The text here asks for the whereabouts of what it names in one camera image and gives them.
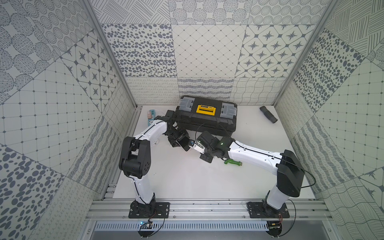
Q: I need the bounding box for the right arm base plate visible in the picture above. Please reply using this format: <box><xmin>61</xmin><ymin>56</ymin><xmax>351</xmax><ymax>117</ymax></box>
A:
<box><xmin>247</xmin><ymin>202</ymin><xmax>290</xmax><ymax>219</ymax></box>

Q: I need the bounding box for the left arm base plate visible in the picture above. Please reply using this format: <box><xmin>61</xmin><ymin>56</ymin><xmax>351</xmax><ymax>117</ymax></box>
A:
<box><xmin>129</xmin><ymin>201</ymin><xmax>171</xmax><ymax>219</ymax></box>

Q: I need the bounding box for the right circuit board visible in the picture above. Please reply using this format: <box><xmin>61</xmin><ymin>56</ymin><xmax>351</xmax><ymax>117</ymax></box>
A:
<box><xmin>267</xmin><ymin>222</ymin><xmax>282</xmax><ymax>231</ymax></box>

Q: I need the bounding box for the green plastic toy tool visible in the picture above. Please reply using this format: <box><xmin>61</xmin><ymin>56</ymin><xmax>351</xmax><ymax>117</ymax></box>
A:
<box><xmin>224</xmin><ymin>159</ymin><xmax>243</xmax><ymax>166</ymax></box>

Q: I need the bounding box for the black cylindrical object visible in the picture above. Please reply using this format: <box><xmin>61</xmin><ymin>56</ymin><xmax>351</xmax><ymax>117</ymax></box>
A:
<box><xmin>260</xmin><ymin>106</ymin><xmax>278</xmax><ymax>124</ymax></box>

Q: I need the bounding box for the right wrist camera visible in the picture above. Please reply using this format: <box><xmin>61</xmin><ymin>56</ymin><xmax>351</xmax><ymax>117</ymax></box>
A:
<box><xmin>188</xmin><ymin>140</ymin><xmax>205</xmax><ymax>154</ymax></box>

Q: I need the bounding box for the left circuit board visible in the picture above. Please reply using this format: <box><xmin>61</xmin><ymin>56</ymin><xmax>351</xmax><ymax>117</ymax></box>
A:
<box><xmin>139</xmin><ymin>221</ymin><xmax>153</xmax><ymax>231</ymax></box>

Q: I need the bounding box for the black toolbox yellow handle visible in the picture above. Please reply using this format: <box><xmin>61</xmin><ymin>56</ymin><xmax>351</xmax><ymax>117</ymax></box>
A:
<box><xmin>175</xmin><ymin>96</ymin><xmax>238</xmax><ymax>137</ymax></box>

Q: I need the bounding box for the aluminium rail frame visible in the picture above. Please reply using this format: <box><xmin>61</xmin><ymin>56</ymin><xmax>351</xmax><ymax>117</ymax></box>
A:
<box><xmin>86</xmin><ymin>198</ymin><xmax>332</xmax><ymax>221</ymax></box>

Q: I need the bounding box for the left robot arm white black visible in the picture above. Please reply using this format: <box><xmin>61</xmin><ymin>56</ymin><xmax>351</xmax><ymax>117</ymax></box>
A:
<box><xmin>119</xmin><ymin>110</ymin><xmax>190</xmax><ymax>216</ymax></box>

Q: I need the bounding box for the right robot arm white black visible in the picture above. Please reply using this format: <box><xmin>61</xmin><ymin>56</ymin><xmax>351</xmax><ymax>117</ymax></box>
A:
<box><xmin>189</xmin><ymin>131</ymin><xmax>305</xmax><ymax>212</ymax></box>

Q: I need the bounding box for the blue power strip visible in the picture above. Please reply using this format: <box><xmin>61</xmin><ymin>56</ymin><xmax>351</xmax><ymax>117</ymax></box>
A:
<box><xmin>147</xmin><ymin>109</ymin><xmax>156</xmax><ymax>126</ymax></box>

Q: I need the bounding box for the black phone pink case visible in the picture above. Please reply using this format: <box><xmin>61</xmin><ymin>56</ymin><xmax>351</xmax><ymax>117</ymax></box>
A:
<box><xmin>177</xmin><ymin>134</ymin><xmax>190</xmax><ymax>152</ymax></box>

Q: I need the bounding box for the circuit board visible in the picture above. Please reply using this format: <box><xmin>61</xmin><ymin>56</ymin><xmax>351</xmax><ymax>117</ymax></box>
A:
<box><xmin>267</xmin><ymin>222</ymin><xmax>282</xmax><ymax>231</ymax></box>
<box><xmin>139</xmin><ymin>221</ymin><xmax>153</xmax><ymax>231</ymax></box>

